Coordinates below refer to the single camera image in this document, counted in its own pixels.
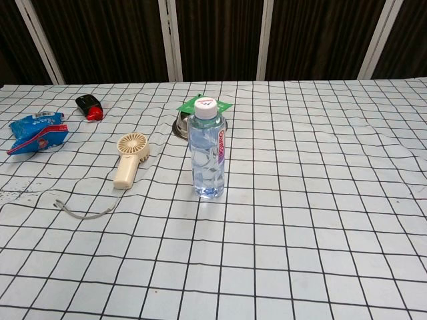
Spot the beige handheld fan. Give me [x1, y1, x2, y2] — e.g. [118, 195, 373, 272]
[113, 132, 151, 190]

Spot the clear plastic water bottle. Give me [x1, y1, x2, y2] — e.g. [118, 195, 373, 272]
[187, 97, 227, 200]

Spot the stainless steel bowl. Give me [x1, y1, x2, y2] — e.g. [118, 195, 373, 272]
[171, 111, 230, 138]

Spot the green packet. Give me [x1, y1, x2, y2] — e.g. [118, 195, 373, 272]
[176, 94, 233, 115]

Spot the white grid-pattern tablecloth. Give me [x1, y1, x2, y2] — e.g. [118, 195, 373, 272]
[0, 78, 427, 320]

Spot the black and red bottle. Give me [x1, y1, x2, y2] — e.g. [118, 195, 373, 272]
[75, 94, 103, 122]

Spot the blue snack bag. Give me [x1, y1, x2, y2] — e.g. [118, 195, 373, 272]
[7, 111, 69, 156]

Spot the white screen frame post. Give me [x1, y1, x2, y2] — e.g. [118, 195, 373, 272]
[14, 0, 65, 85]
[358, 0, 396, 80]
[157, 0, 184, 82]
[256, 0, 276, 81]

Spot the thin grey cable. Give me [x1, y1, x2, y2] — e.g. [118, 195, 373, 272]
[53, 192, 121, 221]

